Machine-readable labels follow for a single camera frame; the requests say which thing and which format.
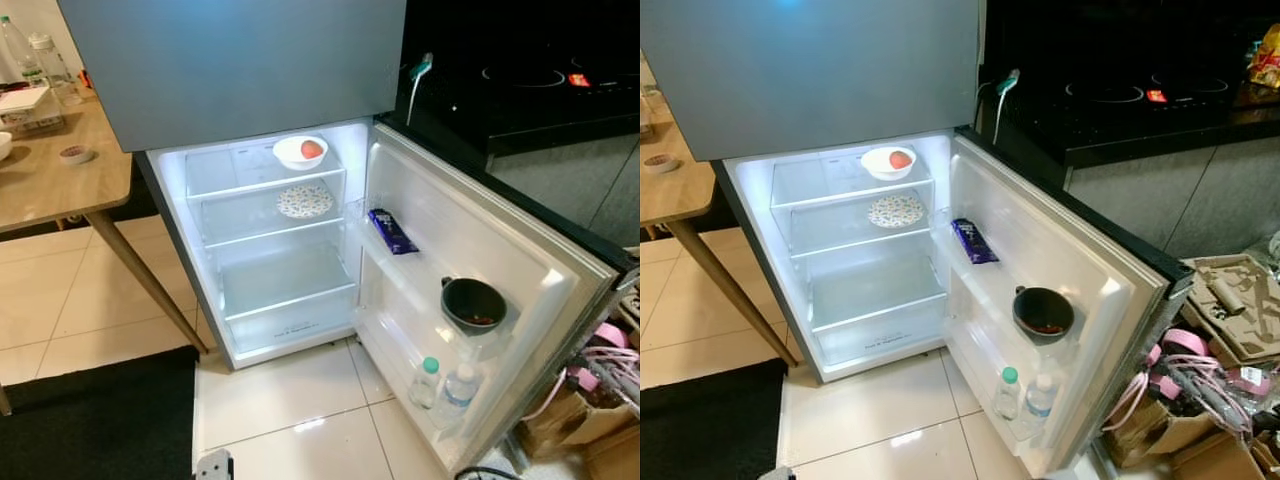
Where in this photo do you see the floral round plate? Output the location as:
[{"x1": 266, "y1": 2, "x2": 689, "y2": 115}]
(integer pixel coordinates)
[
  {"x1": 867, "y1": 192, "x2": 926, "y2": 229},
  {"x1": 277, "y1": 183, "x2": 335, "y2": 220}
]

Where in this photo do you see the silver two-door fridge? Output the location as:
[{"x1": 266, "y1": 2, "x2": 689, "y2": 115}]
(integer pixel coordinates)
[
  {"x1": 57, "y1": 0, "x2": 641, "y2": 476},
  {"x1": 640, "y1": 0, "x2": 1196, "y2": 479}
]

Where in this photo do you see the black-topped kitchen counter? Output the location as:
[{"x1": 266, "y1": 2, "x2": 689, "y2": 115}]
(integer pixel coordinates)
[
  {"x1": 975, "y1": 0, "x2": 1280, "y2": 261},
  {"x1": 380, "y1": 0, "x2": 641, "y2": 251}
]

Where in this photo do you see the dark round bowl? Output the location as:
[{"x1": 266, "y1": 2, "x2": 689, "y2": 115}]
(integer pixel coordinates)
[
  {"x1": 440, "y1": 277, "x2": 508, "y2": 336},
  {"x1": 1012, "y1": 286, "x2": 1077, "y2": 344}
]

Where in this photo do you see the black induction cooktop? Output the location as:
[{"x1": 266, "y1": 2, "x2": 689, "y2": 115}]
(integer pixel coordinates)
[
  {"x1": 440, "y1": 45, "x2": 641, "y2": 121},
  {"x1": 1030, "y1": 55, "x2": 1241, "y2": 131}
]

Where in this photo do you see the black floor mat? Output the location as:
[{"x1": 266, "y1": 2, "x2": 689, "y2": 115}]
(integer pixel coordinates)
[
  {"x1": 640, "y1": 358, "x2": 789, "y2": 480},
  {"x1": 0, "y1": 347, "x2": 199, "y2": 480}
]

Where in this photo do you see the large printed cardboard box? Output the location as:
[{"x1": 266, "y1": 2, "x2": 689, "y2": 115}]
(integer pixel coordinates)
[
  {"x1": 1100, "y1": 395, "x2": 1216, "y2": 469},
  {"x1": 515, "y1": 385, "x2": 641, "y2": 471}
]

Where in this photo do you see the plain brown cardboard box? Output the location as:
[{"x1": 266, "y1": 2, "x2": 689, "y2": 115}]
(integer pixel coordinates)
[
  {"x1": 1170, "y1": 430, "x2": 1280, "y2": 480},
  {"x1": 585, "y1": 425, "x2": 641, "y2": 480}
]

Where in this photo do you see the small white-capped water bottle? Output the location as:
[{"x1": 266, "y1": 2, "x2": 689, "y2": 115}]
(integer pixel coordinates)
[
  {"x1": 440, "y1": 362, "x2": 479, "y2": 421},
  {"x1": 1022, "y1": 373, "x2": 1059, "y2": 431}
]

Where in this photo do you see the purple chocolate bar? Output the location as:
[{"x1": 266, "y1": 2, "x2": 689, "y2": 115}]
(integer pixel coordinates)
[
  {"x1": 367, "y1": 208, "x2": 419, "y2": 255},
  {"x1": 950, "y1": 218, "x2": 999, "y2": 265}
]

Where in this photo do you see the small green-capped water bottle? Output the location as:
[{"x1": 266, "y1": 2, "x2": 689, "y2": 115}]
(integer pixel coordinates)
[
  {"x1": 995, "y1": 366, "x2": 1025, "y2": 419},
  {"x1": 410, "y1": 357, "x2": 443, "y2": 409}
]

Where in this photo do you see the brown pulp packaging tray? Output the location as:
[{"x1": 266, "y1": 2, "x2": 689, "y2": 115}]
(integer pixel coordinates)
[{"x1": 1180, "y1": 252, "x2": 1280, "y2": 366}]

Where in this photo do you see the clear bottle white cap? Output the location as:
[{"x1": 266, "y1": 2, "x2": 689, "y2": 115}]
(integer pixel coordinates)
[{"x1": 30, "y1": 33, "x2": 76, "y2": 106}]

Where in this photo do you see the clear container white lid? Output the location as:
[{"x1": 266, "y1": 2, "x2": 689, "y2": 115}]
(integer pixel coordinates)
[{"x1": 0, "y1": 85, "x2": 63, "y2": 133}]

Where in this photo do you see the yellow red snack bag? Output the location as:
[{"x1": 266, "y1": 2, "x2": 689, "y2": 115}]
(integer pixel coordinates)
[{"x1": 1245, "y1": 25, "x2": 1280, "y2": 91}]

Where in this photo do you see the tall clear plastic bottle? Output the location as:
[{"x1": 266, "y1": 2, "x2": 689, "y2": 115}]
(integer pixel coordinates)
[{"x1": 0, "y1": 15, "x2": 41, "y2": 86}]

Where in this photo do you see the pink strap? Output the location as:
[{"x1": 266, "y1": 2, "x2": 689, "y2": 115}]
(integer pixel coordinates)
[
  {"x1": 1105, "y1": 328, "x2": 1276, "y2": 431},
  {"x1": 545, "y1": 322, "x2": 641, "y2": 421}
]

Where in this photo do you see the teal plug white cable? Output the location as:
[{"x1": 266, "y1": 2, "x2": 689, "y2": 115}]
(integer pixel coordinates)
[
  {"x1": 405, "y1": 52, "x2": 434, "y2": 126},
  {"x1": 990, "y1": 68, "x2": 1021, "y2": 146}
]

